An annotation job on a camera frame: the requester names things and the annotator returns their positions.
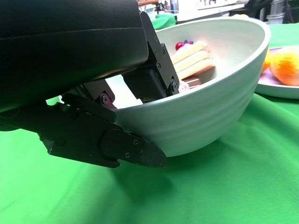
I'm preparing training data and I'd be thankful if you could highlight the pale green bowl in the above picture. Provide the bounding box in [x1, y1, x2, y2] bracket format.
[104, 17, 271, 157]

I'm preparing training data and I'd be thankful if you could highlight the striped ring bread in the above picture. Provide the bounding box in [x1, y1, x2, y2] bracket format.
[261, 49, 271, 73]

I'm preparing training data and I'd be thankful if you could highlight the orange wedge bread with hole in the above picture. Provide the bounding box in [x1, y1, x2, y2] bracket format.
[270, 45, 299, 86]

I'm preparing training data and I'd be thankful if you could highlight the salmon pink cake slice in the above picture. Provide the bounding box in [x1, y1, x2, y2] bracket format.
[171, 40, 215, 79]

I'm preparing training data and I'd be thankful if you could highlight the chocolate brown cake slice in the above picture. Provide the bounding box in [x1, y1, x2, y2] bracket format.
[182, 77, 202, 89]

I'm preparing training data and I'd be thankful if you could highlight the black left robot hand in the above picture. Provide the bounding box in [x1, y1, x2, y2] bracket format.
[0, 0, 181, 169]

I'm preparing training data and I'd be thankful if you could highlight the green tablecloth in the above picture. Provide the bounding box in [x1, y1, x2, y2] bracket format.
[0, 13, 299, 224]

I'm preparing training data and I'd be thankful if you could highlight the lavender round plate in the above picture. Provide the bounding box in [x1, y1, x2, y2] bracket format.
[256, 46, 299, 100]

